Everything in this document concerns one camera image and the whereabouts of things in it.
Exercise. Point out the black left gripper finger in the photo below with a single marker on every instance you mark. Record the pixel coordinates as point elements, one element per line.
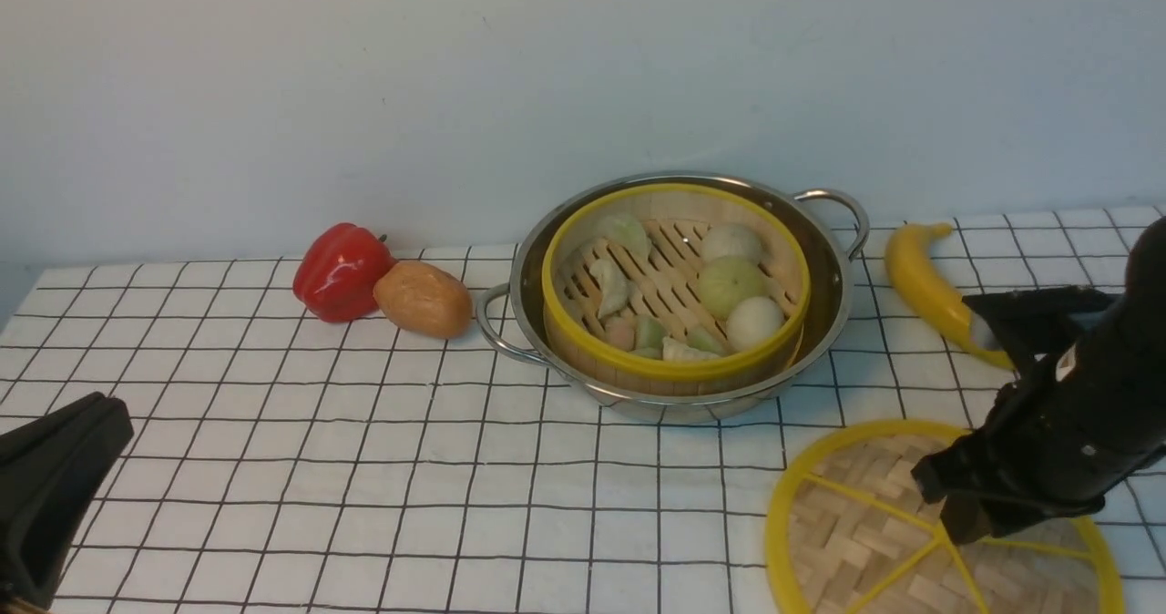
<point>51,470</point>

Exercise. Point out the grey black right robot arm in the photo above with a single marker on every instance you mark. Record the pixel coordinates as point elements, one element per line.
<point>1141,307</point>

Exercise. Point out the stainless steel two-handled pot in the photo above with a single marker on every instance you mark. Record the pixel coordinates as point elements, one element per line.
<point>831,227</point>

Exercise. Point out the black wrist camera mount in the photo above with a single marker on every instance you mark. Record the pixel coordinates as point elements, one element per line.
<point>1013,330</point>

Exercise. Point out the pink dumpling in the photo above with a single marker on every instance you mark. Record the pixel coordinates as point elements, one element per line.
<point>620,332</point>

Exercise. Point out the white checkered tablecloth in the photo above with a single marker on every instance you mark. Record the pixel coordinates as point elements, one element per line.
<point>282,465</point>

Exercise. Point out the green round bun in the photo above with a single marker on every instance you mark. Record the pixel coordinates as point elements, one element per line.
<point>726,282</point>

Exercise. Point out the bamboo steamer basket yellow rim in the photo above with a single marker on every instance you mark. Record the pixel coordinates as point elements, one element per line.
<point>673,289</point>

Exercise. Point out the yellow banana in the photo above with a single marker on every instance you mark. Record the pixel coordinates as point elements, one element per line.
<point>930,296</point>

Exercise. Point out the red bell pepper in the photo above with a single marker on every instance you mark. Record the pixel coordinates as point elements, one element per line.
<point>336,276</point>

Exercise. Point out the white round bun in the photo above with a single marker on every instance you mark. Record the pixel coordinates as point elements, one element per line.
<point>753,322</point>
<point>732,240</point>

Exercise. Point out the white dumpling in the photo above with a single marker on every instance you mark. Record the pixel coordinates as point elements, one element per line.
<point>613,285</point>

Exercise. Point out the brown bread roll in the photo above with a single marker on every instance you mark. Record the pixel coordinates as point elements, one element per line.
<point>421,298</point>

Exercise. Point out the small green-white dumpling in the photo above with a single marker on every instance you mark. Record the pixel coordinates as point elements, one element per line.
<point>699,345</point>

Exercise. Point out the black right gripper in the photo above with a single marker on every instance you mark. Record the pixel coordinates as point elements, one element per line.
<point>1057,440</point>

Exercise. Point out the woven bamboo steamer lid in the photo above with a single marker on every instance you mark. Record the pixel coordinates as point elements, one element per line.
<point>848,532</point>

